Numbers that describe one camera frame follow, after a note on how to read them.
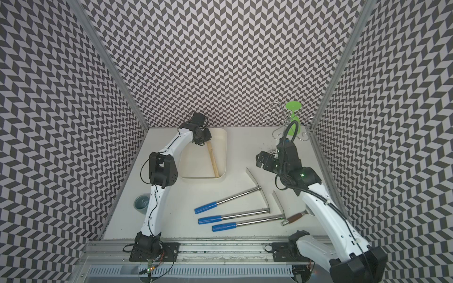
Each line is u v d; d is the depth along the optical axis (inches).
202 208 32.5
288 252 28.4
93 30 30.6
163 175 25.6
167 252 28.4
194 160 38.9
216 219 31.1
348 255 14.7
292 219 31.8
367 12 26.7
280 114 31.6
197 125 33.4
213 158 39.0
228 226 30.6
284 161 21.4
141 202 32.3
